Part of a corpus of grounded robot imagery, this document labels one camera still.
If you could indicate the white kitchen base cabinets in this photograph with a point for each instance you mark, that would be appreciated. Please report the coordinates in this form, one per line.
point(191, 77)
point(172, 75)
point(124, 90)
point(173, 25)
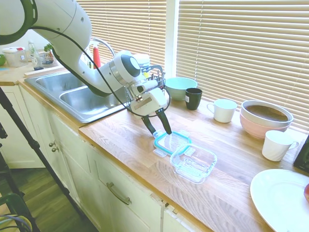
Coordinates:
point(96, 174)

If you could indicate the white lidded storage tub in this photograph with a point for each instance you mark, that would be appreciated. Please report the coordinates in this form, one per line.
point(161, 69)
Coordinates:
point(14, 58)

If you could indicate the black mug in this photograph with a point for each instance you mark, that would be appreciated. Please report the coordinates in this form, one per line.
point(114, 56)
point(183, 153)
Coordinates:
point(193, 101)

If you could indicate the wide white mug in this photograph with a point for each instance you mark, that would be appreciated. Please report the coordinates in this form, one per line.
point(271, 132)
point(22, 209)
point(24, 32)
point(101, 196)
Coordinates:
point(224, 113)

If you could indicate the tall white mug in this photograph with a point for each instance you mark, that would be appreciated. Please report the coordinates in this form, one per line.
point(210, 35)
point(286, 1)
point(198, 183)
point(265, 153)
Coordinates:
point(275, 147)

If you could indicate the pink bowl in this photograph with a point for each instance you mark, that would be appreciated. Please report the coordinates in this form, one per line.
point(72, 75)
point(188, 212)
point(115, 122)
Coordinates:
point(253, 128)

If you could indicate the black tripod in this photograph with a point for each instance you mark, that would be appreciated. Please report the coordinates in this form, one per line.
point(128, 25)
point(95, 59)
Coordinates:
point(24, 130)

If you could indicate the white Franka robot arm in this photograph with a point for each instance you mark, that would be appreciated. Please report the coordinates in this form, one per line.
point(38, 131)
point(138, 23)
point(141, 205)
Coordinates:
point(67, 21)

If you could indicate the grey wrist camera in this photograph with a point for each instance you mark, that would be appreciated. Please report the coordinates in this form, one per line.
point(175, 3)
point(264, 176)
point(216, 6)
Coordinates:
point(144, 87)

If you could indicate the green round fruit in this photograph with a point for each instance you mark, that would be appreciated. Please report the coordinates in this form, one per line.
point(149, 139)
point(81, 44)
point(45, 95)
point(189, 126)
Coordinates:
point(2, 60)

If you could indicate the chrome kitchen faucet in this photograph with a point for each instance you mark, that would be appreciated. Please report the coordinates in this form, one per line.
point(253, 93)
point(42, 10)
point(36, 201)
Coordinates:
point(106, 44)

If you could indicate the clear glass food container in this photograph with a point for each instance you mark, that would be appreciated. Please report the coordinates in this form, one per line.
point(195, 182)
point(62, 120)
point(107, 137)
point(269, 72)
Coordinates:
point(193, 166)

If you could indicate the grey plastic cutlery basket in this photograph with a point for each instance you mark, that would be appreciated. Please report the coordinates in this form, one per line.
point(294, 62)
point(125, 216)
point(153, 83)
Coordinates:
point(157, 79)

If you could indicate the clear bottle with dark liquid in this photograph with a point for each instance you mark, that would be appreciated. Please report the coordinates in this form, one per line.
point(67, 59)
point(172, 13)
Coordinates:
point(36, 60)

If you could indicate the stainless steel sink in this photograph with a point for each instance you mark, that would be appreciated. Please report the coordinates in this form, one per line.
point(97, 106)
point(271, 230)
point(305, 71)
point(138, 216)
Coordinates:
point(84, 101)

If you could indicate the round metal cabinet knob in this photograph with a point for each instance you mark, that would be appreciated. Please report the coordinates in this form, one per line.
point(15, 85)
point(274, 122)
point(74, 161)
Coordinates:
point(51, 144)
point(55, 149)

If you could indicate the red apple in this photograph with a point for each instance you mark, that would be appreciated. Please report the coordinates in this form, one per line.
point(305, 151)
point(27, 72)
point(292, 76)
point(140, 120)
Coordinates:
point(307, 192)

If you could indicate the beige slatted window blind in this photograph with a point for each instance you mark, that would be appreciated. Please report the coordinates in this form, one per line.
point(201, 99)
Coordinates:
point(241, 48)
point(132, 24)

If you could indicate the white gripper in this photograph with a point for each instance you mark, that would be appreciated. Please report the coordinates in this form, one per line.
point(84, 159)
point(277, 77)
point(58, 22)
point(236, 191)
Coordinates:
point(149, 102)

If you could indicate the white dinner plate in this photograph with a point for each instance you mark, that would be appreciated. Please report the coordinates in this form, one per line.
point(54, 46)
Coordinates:
point(277, 193)

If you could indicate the green herbs in container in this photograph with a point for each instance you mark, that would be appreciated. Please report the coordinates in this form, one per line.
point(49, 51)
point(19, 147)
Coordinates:
point(49, 54)

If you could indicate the clear dish soap bottle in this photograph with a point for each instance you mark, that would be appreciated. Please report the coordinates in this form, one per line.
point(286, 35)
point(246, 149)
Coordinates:
point(89, 62)

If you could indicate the red bottle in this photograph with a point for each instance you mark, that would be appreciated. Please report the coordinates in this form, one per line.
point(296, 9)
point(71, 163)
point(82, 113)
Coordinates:
point(97, 59)

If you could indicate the green metal clamp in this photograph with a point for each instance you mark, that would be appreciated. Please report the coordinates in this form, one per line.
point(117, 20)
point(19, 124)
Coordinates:
point(14, 203)

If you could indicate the clear lid with teal rim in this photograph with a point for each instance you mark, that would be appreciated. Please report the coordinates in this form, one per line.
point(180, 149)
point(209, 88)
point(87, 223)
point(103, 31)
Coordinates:
point(169, 142)

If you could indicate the grey bowl with brown inside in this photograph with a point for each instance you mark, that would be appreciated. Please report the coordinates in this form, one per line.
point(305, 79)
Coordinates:
point(265, 112)

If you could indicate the white round tub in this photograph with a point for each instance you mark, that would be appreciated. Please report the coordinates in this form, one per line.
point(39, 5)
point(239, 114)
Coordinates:
point(143, 60)

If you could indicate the mint green bowl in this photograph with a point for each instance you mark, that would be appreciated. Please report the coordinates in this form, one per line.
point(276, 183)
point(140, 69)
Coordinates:
point(176, 94)

